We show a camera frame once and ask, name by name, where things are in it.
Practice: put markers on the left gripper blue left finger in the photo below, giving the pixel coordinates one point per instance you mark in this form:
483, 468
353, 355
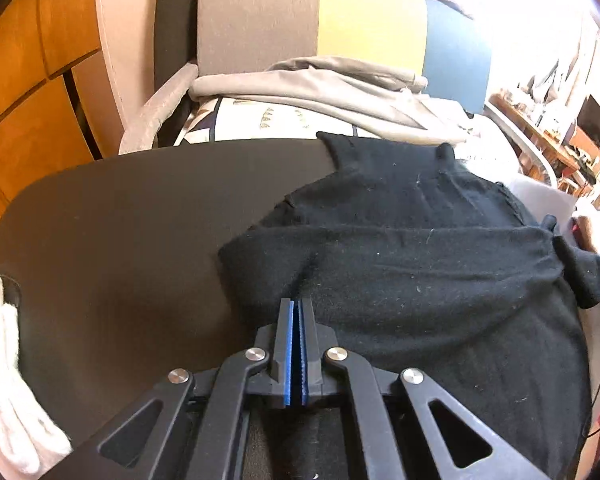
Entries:
191, 426

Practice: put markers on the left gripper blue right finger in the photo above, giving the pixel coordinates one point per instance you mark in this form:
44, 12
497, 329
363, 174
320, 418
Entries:
404, 425

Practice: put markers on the dark navy knit sweater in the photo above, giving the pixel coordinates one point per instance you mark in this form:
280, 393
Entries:
414, 261

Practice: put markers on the white cloth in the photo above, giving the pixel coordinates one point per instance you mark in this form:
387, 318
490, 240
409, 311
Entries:
30, 442

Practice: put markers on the white printed cushion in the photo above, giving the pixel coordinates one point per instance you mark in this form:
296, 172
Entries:
483, 148

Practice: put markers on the wooden desk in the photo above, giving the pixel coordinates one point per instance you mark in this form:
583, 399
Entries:
541, 157

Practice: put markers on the black television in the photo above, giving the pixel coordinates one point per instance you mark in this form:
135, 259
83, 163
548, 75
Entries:
588, 119

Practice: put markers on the wooden wardrobe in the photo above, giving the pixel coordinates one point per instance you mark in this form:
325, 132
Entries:
57, 110

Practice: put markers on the grey hoodie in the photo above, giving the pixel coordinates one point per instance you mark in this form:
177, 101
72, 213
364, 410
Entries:
381, 99

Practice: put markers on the grey yellow blue armchair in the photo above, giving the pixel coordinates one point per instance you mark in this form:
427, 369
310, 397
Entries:
238, 36

